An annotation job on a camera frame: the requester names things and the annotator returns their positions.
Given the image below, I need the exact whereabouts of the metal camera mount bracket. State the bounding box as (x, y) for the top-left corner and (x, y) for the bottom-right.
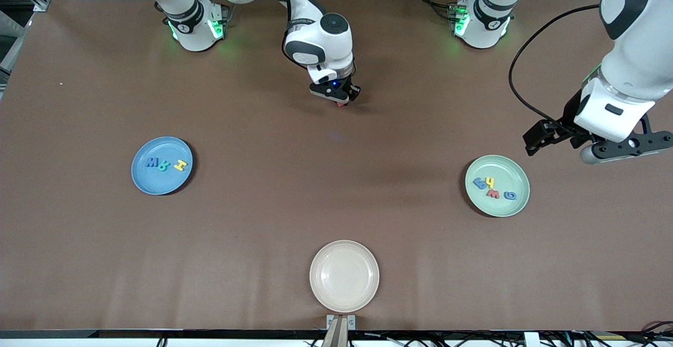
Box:
(326, 314), (356, 347)

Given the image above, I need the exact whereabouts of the green plate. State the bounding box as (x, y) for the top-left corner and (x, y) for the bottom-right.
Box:
(465, 155), (531, 218)

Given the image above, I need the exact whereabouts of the blue plate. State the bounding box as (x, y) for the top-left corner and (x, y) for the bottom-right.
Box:
(131, 136), (194, 196)

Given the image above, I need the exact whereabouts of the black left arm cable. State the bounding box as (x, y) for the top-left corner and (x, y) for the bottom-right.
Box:
(508, 4), (601, 123)

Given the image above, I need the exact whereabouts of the beige plate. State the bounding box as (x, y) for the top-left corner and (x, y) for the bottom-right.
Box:
(309, 240), (380, 314)

